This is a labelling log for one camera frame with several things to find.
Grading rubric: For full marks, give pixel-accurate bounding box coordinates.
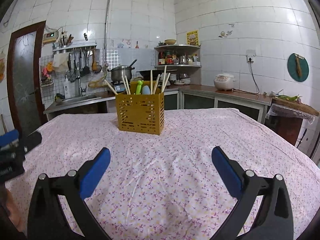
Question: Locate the white rice cooker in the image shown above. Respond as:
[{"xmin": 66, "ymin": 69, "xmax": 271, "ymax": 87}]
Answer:
[{"xmin": 214, "ymin": 73, "xmax": 234, "ymax": 90}]

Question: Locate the green round wall board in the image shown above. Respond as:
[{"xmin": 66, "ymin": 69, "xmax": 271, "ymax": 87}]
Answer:
[{"xmin": 287, "ymin": 53, "xmax": 309, "ymax": 82}]

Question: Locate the yellow plastic utensil holder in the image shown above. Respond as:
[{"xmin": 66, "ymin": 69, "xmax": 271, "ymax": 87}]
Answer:
[{"xmin": 116, "ymin": 81, "xmax": 164, "ymax": 135}]

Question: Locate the wall utensil rack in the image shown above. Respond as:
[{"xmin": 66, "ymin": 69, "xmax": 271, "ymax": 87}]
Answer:
[{"xmin": 53, "ymin": 42, "xmax": 97, "ymax": 55}]

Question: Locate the pink floral tablecloth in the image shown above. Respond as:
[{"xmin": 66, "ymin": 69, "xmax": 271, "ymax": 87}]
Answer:
[{"xmin": 6, "ymin": 108, "xmax": 319, "ymax": 239}]

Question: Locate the green frog pen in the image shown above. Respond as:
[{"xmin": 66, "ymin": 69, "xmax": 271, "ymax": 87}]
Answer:
[{"xmin": 136, "ymin": 80, "xmax": 143, "ymax": 95}]

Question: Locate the wooden cutting board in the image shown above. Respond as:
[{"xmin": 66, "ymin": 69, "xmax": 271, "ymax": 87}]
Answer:
[{"xmin": 272, "ymin": 97, "xmax": 319, "ymax": 116}]

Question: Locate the wall power socket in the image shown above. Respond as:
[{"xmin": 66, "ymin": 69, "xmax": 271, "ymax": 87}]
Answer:
[{"xmin": 246, "ymin": 49, "xmax": 256, "ymax": 63}]

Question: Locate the black power cable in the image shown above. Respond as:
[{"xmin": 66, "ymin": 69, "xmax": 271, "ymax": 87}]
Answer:
[{"xmin": 233, "ymin": 61, "xmax": 261, "ymax": 95}]

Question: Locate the stainless steel sink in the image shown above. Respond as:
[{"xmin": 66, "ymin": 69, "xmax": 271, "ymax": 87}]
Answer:
[{"xmin": 56, "ymin": 94, "xmax": 98, "ymax": 106}]

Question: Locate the person's left hand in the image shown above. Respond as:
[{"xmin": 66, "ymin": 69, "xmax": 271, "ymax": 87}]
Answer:
[{"xmin": 1, "ymin": 184, "xmax": 23, "ymax": 232}]

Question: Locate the silver gas stove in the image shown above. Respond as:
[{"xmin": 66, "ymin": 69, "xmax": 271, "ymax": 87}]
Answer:
[{"xmin": 111, "ymin": 80, "xmax": 138, "ymax": 94}]

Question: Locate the wooden chopstick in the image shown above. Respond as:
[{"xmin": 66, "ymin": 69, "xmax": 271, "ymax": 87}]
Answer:
[
  {"xmin": 150, "ymin": 70, "xmax": 153, "ymax": 94},
  {"xmin": 103, "ymin": 80, "xmax": 118, "ymax": 95},
  {"xmin": 124, "ymin": 75, "xmax": 131, "ymax": 95},
  {"xmin": 121, "ymin": 75, "xmax": 129, "ymax": 95},
  {"xmin": 152, "ymin": 74, "xmax": 161, "ymax": 94}
]

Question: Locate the dark metal spoon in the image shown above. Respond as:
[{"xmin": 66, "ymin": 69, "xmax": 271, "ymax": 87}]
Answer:
[{"xmin": 161, "ymin": 73, "xmax": 170, "ymax": 93}]

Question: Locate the corner metal shelf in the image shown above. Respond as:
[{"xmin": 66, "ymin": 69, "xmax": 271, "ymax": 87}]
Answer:
[{"xmin": 154, "ymin": 44, "xmax": 202, "ymax": 68}]

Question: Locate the yellow wall poster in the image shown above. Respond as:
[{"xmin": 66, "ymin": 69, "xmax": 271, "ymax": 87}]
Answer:
[{"xmin": 186, "ymin": 30, "xmax": 199, "ymax": 46}]

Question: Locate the white soap bottle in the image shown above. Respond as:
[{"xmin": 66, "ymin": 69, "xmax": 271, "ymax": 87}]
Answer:
[{"xmin": 63, "ymin": 78, "xmax": 71, "ymax": 99}]

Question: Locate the steel cooking pot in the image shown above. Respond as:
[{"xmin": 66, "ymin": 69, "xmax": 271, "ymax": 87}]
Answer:
[{"xmin": 107, "ymin": 59, "xmax": 137, "ymax": 82}]

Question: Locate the dark glass door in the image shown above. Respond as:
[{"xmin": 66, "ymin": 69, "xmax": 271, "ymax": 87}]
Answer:
[{"xmin": 7, "ymin": 21, "xmax": 47, "ymax": 137}]

